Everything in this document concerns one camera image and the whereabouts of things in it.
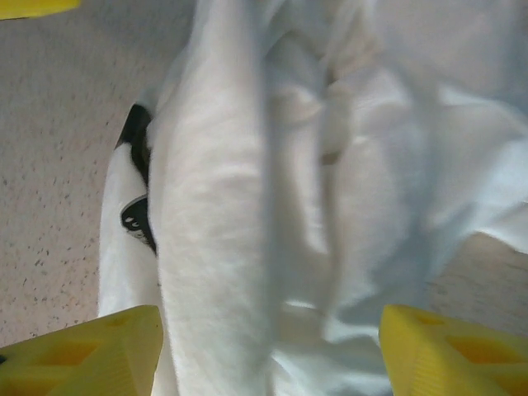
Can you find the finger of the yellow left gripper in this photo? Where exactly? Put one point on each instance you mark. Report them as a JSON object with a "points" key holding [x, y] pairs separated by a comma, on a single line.
{"points": [[33, 6]]}

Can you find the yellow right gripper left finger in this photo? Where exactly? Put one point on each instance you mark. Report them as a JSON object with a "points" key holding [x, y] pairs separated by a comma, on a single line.
{"points": [[82, 354]]}

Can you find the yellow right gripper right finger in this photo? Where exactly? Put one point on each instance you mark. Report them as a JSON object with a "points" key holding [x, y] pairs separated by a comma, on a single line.
{"points": [[453, 359]]}

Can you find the white t-shirt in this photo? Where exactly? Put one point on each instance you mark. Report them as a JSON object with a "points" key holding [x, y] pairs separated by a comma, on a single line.
{"points": [[247, 185]]}

